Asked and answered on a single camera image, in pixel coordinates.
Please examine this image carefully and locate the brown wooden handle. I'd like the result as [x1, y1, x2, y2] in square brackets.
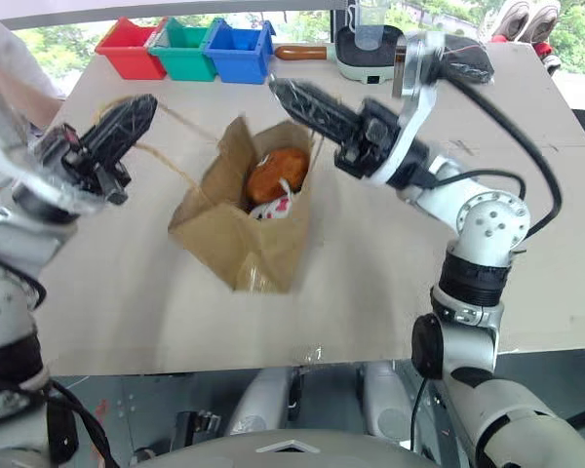
[274, 44, 329, 63]

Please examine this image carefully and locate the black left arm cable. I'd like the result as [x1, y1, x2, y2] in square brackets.
[0, 248, 121, 468]

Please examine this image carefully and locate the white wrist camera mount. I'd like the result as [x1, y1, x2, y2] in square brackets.
[370, 29, 497, 189]
[0, 95, 106, 218]

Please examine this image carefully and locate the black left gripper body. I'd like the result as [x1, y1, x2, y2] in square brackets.
[59, 124, 131, 206]

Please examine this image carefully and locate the silver robot torso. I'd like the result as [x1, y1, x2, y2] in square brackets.
[143, 428, 443, 468]

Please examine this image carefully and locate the white red packet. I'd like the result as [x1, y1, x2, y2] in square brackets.
[249, 181, 294, 221]

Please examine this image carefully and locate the blue plastic bin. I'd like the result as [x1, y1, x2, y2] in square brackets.
[203, 17, 277, 86]

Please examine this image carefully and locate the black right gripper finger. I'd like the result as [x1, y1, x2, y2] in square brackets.
[267, 76, 368, 123]
[278, 95, 360, 148]

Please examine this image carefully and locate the green plastic bin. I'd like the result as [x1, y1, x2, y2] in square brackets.
[148, 17, 219, 83]

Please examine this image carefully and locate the red plastic bin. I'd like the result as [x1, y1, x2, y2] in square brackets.
[95, 16, 170, 81]

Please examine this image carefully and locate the orange bread plush toy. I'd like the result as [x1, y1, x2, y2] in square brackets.
[245, 146, 310, 206]

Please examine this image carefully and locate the clear plastic measuring cup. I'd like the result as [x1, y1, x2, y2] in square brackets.
[345, 0, 392, 52]

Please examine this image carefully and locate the pale green kitchen scale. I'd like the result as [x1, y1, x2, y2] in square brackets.
[334, 24, 407, 86]

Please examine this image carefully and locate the brown paper bag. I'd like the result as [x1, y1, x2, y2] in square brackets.
[93, 95, 324, 295]

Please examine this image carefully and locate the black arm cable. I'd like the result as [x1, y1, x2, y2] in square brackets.
[0, 248, 121, 468]
[409, 72, 565, 452]

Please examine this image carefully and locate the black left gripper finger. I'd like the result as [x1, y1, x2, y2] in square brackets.
[90, 96, 150, 142]
[107, 96, 159, 163]

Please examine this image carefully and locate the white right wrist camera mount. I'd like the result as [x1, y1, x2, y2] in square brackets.
[370, 29, 497, 189]

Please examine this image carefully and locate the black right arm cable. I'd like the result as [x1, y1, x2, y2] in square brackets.
[409, 72, 565, 452]

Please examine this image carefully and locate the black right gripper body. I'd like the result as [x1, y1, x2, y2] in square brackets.
[334, 98, 402, 179]

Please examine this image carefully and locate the silver right robot leg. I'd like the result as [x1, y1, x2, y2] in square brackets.
[359, 361, 423, 443]

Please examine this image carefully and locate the grey sneaker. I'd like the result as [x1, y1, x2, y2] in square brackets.
[488, 0, 531, 44]
[524, 0, 563, 46]

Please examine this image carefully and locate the person in white shirt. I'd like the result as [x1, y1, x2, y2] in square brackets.
[0, 14, 65, 132]

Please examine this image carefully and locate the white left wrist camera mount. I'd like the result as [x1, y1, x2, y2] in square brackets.
[0, 95, 106, 218]

